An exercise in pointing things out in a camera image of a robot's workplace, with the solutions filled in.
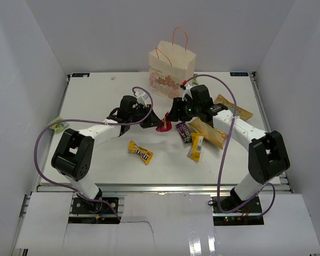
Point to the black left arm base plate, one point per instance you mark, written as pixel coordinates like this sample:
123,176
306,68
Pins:
83,212

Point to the purple candy packet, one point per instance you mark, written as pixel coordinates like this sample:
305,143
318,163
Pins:
184,132

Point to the cream paper bag orange handles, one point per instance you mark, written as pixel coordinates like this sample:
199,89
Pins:
170,64

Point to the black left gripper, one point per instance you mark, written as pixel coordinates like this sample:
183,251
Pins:
153,121

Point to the yellow m&m's packet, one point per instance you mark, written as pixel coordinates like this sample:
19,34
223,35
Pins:
143,153

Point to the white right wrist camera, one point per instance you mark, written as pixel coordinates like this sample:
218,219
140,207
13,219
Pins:
186,96

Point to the yellow snack bar wrapper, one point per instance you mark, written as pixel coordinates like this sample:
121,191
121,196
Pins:
196,148

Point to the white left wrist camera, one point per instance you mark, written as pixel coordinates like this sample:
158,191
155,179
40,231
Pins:
141,97

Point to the yellow chips bag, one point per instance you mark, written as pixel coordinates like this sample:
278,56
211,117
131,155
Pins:
217,136

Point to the green snack packet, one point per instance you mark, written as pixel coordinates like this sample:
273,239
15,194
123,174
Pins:
58,126
195,81

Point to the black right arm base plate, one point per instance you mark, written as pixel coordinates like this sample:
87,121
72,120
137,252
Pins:
245,216

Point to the red candy wrapper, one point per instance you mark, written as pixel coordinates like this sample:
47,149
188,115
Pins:
167,125

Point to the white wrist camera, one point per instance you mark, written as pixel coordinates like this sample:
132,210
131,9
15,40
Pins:
186,96
141,97

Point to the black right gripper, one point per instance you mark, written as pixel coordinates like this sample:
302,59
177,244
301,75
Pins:
175,114

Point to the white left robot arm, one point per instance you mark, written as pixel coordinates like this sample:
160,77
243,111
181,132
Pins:
73,155

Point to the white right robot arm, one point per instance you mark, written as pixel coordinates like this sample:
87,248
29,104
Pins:
267,155

